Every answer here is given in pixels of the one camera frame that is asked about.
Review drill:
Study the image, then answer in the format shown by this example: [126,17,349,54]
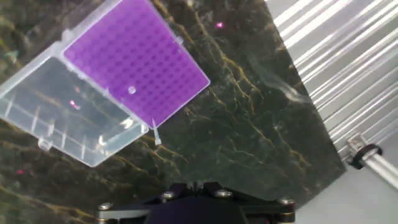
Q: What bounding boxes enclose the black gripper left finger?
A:
[95,182,196,224]

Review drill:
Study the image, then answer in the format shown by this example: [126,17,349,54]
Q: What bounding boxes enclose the dark marble pattern mat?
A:
[0,0,348,224]

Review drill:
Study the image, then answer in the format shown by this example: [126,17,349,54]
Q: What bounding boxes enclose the purple pipette tip holder box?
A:
[0,0,211,168]

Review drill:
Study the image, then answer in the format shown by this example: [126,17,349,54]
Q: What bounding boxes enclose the silver camera pole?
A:
[346,132,398,191]

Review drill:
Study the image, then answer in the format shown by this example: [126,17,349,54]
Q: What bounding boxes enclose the black ring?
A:
[351,142,384,170]

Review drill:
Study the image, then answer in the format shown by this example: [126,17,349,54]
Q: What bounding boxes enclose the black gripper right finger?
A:
[200,182,296,224]

